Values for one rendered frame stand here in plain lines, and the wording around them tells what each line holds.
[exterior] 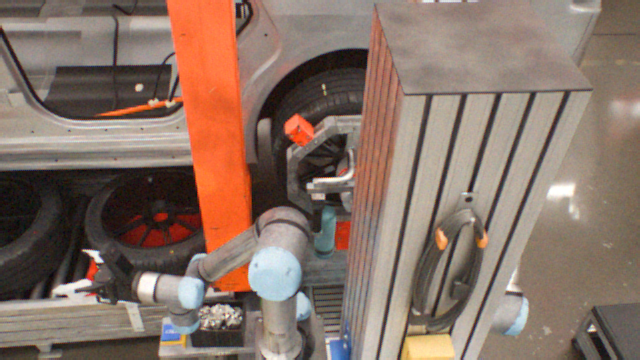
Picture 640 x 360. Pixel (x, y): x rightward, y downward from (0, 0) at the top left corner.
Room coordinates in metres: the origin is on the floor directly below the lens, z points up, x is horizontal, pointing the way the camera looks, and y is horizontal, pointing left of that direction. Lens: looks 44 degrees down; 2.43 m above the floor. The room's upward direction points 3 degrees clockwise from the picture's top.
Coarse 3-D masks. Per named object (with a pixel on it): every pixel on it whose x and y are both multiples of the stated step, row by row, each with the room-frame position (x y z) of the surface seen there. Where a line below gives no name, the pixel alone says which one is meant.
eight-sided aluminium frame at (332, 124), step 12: (324, 120) 1.76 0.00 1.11; (336, 120) 1.74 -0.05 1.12; (348, 120) 1.76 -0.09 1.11; (360, 120) 1.77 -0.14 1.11; (324, 132) 1.70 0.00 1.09; (336, 132) 1.71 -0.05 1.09; (312, 144) 1.70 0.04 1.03; (288, 156) 1.70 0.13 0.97; (300, 156) 1.69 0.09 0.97; (288, 168) 1.69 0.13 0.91; (288, 180) 1.69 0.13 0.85; (288, 192) 1.69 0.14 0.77; (300, 192) 1.74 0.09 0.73; (300, 204) 1.69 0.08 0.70; (336, 216) 1.72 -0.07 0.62; (348, 216) 1.72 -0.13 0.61
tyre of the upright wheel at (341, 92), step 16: (320, 80) 1.96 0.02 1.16; (336, 80) 1.94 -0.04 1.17; (352, 80) 1.93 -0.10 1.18; (288, 96) 1.96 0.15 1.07; (304, 96) 1.89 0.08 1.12; (320, 96) 1.85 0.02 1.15; (336, 96) 1.83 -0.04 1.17; (352, 96) 1.82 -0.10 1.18; (288, 112) 1.87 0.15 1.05; (304, 112) 1.79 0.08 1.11; (320, 112) 1.79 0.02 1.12; (336, 112) 1.79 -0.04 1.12; (352, 112) 1.80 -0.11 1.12; (272, 128) 1.92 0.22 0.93; (272, 144) 1.84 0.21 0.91; (288, 144) 1.77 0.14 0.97; (272, 160) 1.78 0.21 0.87
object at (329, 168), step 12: (324, 144) 1.81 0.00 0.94; (336, 144) 1.83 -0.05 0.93; (312, 156) 1.81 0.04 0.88; (324, 156) 1.82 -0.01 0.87; (336, 156) 1.86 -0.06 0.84; (300, 168) 1.89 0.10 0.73; (312, 168) 1.97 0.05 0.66; (324, 168) 1.81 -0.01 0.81; (336, 168) 1.82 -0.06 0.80; (300, 180) 1.80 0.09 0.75; (312, 180) 1.89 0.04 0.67; (336, 192) 1.86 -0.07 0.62; (336, 204) 1.80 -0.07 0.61
